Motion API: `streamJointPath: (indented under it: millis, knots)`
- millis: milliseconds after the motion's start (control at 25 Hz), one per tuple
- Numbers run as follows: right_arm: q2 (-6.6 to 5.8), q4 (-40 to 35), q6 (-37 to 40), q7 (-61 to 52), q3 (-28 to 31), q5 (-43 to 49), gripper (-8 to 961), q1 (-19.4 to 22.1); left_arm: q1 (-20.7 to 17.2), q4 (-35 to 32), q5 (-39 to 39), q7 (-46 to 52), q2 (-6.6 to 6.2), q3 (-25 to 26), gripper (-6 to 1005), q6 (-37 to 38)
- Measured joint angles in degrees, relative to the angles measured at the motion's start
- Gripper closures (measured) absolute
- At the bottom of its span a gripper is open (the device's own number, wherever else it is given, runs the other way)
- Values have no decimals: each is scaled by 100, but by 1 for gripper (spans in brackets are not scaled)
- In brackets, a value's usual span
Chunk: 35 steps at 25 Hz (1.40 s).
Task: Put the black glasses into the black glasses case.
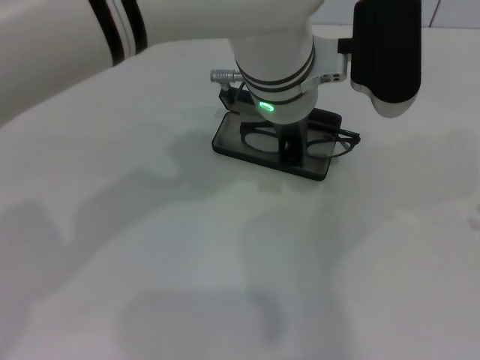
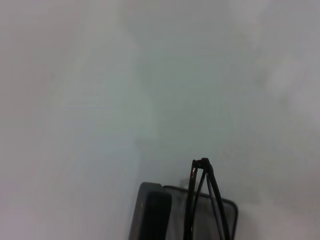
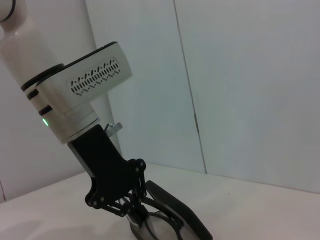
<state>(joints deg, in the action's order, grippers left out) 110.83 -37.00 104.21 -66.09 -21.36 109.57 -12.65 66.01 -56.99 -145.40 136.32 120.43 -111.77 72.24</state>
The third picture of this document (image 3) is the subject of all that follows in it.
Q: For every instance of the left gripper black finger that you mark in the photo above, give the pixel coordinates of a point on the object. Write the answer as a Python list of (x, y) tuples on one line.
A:
[(142, 190), (117, 208)]

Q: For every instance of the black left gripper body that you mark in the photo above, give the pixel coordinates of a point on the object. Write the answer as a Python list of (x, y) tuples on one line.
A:
[(100, 160)]

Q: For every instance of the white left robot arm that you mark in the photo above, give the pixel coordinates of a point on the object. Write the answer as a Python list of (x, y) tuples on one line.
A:
[(25, 50)]

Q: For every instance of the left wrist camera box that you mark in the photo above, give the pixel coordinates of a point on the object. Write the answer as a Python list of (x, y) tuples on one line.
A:
[(95, 77)]

